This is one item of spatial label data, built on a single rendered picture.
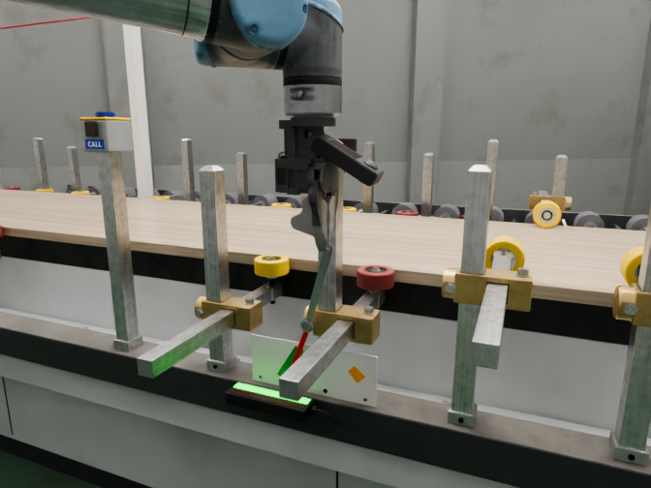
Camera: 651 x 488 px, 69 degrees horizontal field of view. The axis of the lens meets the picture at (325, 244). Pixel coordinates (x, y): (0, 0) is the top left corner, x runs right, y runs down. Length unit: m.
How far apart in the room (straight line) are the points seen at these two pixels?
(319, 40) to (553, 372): 0.77
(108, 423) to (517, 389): 1.24
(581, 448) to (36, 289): 1.54
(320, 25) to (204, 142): 3.93
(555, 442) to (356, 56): 4.31
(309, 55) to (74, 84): 4.11
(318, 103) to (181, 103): 3.94
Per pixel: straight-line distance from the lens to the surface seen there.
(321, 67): 0.73
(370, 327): 0.86
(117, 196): 1.13
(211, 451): 1.53
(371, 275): 0.98
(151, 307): 1.44
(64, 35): 4.82
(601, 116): 6.28
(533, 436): 0.92
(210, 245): 0.97
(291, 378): 0.68
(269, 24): 0.56
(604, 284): 1.08
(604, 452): 0.93
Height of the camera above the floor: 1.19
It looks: 13 degrees down
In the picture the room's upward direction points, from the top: straight up
